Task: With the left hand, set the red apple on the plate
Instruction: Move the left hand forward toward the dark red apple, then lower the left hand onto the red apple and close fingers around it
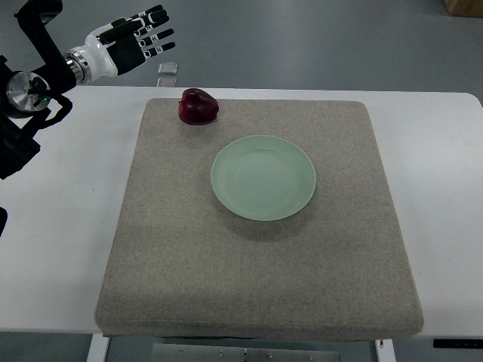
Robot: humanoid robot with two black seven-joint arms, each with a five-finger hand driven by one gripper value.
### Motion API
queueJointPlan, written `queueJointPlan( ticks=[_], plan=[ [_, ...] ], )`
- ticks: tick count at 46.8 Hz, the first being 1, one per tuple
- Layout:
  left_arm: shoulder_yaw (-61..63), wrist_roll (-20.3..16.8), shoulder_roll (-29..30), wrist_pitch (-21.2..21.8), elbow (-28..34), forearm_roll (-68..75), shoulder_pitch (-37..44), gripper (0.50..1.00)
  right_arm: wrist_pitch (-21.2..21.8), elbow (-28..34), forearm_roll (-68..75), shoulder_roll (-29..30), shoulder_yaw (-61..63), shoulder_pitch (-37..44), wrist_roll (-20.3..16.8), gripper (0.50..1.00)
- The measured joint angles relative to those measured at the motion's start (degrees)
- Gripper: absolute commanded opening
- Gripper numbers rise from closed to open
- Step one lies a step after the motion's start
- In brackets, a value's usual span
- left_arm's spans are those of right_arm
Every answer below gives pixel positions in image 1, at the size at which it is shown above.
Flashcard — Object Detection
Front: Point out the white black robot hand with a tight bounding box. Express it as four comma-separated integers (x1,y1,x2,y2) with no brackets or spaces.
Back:
66,5,175,84

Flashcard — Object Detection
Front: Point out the red apple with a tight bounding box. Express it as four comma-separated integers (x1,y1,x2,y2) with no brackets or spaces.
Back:
178,88,220,125

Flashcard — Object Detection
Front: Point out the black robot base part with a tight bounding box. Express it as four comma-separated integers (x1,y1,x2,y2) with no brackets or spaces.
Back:
0,207,8,235

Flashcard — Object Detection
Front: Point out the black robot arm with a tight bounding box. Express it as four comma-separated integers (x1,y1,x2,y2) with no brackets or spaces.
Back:
1,1,77,179

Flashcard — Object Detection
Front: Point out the lower metal floor plate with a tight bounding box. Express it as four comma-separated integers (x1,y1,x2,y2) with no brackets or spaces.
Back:
156,77,177,87

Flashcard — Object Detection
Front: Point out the light green plate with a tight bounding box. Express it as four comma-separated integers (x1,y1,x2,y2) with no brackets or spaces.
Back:
211,135,317,222

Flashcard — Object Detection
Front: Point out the beige fabric mat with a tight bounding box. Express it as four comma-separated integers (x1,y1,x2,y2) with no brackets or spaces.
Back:
95,98,423,341

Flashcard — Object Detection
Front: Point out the white left table leg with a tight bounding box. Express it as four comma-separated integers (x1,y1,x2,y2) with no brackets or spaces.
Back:
86,334,110,362

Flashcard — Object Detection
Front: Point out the white table leg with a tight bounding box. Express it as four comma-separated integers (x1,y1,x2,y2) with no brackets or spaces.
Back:
86,334,110,362
375,339,396,362

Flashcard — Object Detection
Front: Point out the white right table leg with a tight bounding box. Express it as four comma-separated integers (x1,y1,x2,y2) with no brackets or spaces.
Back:
375,339,396,362

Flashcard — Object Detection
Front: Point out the black control panel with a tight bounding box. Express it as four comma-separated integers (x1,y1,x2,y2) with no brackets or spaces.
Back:
432,339,483,349

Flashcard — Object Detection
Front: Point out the metal bracket under table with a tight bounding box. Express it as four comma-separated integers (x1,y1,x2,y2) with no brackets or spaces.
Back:
151,343,340,362

